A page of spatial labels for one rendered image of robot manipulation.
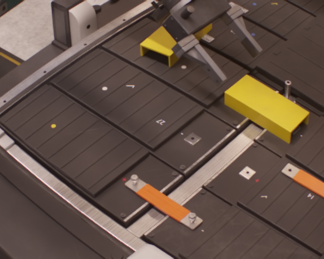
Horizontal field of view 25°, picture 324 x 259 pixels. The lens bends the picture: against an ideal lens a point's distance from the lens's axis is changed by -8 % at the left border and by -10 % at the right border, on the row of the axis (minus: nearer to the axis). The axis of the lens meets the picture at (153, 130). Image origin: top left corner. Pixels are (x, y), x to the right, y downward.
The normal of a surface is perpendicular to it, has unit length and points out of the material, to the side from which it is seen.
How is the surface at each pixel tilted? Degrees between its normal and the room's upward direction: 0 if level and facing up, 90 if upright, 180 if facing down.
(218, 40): 0
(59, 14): 90
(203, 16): 35
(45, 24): 0
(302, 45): 0
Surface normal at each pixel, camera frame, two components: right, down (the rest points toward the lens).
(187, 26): 0.39, -0.32
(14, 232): -0.04, -0.72
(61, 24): -0.68, 0.53
